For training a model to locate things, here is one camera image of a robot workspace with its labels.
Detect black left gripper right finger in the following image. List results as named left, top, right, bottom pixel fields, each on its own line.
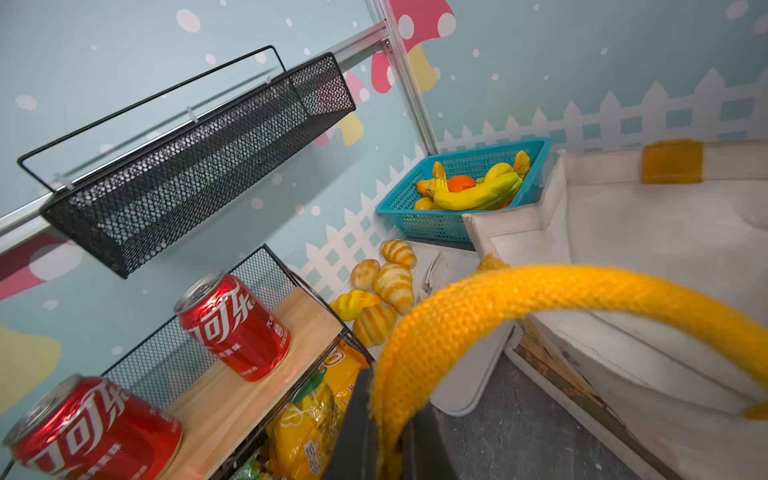
left=401, top=404, right=458, bottom=480

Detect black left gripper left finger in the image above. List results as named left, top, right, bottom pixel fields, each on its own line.
left=321, top=368, right=375, bottom=480

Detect yellow snack bag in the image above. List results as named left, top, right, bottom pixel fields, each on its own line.
left=233, top=340, right=369, bottom=479

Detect canvas tote bag yellow handles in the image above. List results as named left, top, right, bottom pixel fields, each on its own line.
left=373, top=140, right=767, bottom=479

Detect white plastic tray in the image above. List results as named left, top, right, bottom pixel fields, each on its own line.
left=370, top=255, right=525, bottom=437

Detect large striped croissant left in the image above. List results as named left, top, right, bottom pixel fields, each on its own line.
left=353, top=304, right=398, bottom=348

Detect yellow striped bread roll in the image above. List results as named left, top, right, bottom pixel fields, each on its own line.
left=330, top=289, right=381, bottom=322

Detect red cola can right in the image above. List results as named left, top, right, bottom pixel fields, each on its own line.
left=174, top=272, right=291, bottom=382

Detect red cola can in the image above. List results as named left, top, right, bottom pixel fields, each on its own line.
left=2, top=374, right=183, bottom=479
left=174, top=272, right=291, bottom=382

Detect steel tongs white tips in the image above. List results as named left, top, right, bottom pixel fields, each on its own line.
left=419, top=252, right=445, bottom=301

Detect long striped croissant centre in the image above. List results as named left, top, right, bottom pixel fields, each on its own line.
left=373, top=263, right=414, bottom=315

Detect pale round bread roll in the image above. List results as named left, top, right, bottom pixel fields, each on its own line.
left=350, top=259, right=380, bottom=291

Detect small striped croissant right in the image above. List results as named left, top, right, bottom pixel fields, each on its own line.
left=380, top=240, right=418, bottom=269

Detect teal plastic basket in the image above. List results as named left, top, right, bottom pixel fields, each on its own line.
left=376, top=138, right=551, bottom=244

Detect orange fruit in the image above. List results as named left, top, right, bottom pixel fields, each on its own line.
left=447, top=175, right=476, bottom=193

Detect yellow banana bunch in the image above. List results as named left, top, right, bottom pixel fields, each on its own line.
left=432, top=162, right=523, bottom=211

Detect red cola can left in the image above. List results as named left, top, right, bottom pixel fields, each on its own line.
left=2, top=374, right=183, bottom=479

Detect yellow starfruit piece front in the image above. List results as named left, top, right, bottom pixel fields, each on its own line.
left=513, top=151, right=531, bottom=179

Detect black wire two-tier shelf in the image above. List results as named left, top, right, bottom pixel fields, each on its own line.
left=0, top=242, right=376, bottom=480

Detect black mesh wall basket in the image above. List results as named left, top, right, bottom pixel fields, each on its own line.
left=40, top=52, right=356, bottom=278

